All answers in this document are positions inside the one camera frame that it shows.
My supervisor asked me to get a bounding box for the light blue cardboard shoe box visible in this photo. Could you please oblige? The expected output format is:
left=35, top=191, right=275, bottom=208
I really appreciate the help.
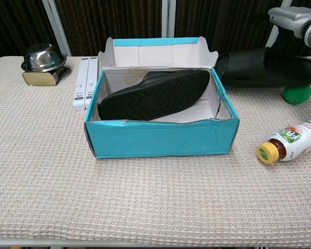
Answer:
left=84, top=36, right=241, bottom=159

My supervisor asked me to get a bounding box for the black rubber slipper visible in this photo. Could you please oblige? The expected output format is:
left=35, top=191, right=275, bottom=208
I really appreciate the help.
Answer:
left=97, top=69, right=210, bottom=121
left=214, top=47, right=311, bottom=88

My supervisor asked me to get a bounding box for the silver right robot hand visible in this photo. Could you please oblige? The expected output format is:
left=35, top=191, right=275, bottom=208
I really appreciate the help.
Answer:
left=268, top=7, right=311, bottom=39

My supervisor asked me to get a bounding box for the white folding stand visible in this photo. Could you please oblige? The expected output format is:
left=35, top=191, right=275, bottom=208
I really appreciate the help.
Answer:
left=73, top=56, right=99, bottom=112

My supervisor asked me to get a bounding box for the white metal frame pole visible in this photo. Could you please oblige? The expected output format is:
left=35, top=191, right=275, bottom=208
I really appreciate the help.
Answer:
left=263, top=0, right=293, bottom=57
left=42, top=0, right=73, bottom=57
left=162, top=0, right=176, bottom=37

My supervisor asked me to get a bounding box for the beige waffle tablecloth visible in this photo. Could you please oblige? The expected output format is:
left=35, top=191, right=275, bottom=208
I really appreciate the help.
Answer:
left=0, top=56, right=311, bottom=241

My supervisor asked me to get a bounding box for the stainless steel bowl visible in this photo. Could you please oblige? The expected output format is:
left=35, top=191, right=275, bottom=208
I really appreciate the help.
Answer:
left=21, top=43, right=67, bottom=73

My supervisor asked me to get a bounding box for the dark brown slatted curtain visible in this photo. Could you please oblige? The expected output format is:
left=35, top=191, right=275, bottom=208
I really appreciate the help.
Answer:
left=0, top=0, right=311, bottom=58

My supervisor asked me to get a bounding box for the green foam ball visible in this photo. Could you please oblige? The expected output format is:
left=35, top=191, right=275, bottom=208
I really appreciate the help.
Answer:
left=282, top=84, right=311, bottom=105

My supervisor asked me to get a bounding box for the tea bottle with yellow cap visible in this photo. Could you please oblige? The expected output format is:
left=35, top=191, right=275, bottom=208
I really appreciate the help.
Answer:
left=257, top=118, right=311, bottom=164

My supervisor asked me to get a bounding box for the gold metal tin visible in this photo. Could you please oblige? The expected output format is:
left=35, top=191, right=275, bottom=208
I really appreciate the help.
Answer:
left=22, top=66, right=69, bottom=87

